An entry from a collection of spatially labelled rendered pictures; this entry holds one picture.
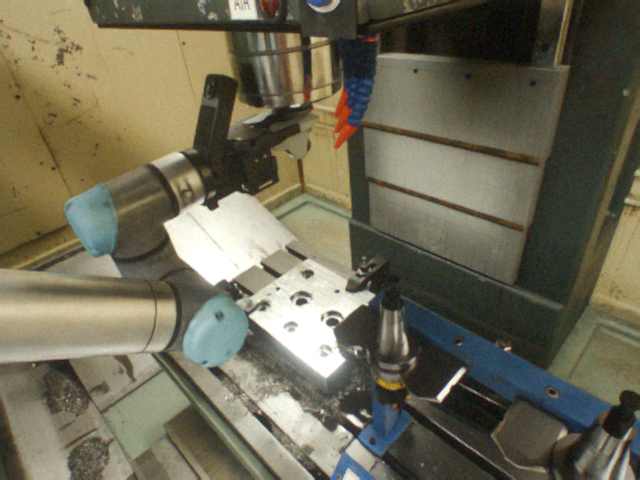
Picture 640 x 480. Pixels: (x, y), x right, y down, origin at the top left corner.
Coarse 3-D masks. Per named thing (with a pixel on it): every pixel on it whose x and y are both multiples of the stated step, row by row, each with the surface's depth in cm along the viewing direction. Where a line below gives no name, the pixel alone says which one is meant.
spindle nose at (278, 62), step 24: (240, 48) 51; (264, 48) 50; (288, 48) 50; (312, 48) 51; (336, 48) 54; (240, 72) 54; (264, 72) 52; (288, 72) 52; (312, 72) 52; (336, 72) 55; (240, 96) 57; (264, 96) 54; (288, 96) 53; (312, 96) 54
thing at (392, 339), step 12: (384, 312) 45; (396, 312) 45; (384, 324) 46; (396, 324) 45; (384, 336) 47; (396, 336) 46; (408, 336) 47; (384, 348) 47; (396, 348) 47; (408, 348) 48
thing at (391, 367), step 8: (368, 336) 51; (368, 344) 50; (416, 344) 49; (368, 352) 49; (376, 352) 49; (408, 352) 48; (416, 352) 48; (368, 360) 50; (376, 360) 50; (384, 360) 47; (392, 360) 47; (400, 360) 47; (408, 360) 47; (384, 368) 48; (392, 368) 47; (400, 368) 47; (392, 376) 48; (400, 376) 48
